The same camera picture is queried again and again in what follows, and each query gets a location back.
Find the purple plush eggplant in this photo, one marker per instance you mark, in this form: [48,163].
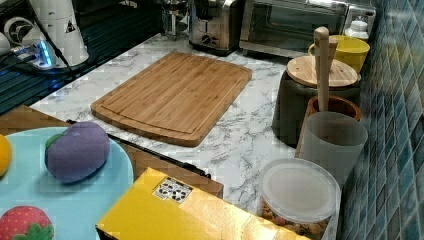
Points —
[77,152]

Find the glass jar of cereal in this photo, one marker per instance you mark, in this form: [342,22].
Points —
[300,196]

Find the plush strawberry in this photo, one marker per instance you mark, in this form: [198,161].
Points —
[25,223]

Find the dark canister with wooden lid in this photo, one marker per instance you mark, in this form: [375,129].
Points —
[298,85]

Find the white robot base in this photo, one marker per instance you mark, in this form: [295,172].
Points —
[49,26]

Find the yellow ceramic mug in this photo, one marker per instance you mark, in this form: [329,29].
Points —
[348,50]

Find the yellow cereal box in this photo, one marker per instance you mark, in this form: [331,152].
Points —
[158,207]

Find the stainless steel toaster oven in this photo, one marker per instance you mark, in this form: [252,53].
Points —
[285,27]

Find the small white lidded jar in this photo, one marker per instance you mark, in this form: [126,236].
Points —
[358,29]

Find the bamboo cutting board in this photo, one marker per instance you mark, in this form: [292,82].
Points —
[177,100]

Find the wooden utensil holder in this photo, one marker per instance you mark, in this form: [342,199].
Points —
[335,104]

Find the yellow plush lemon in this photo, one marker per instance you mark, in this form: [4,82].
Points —
[5,154]

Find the light blue plate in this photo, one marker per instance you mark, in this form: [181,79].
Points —
[74,209]

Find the frosted plastic cup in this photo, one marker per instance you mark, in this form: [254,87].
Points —
[334,141]

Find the wooden spoon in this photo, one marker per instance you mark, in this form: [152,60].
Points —
[325,47]

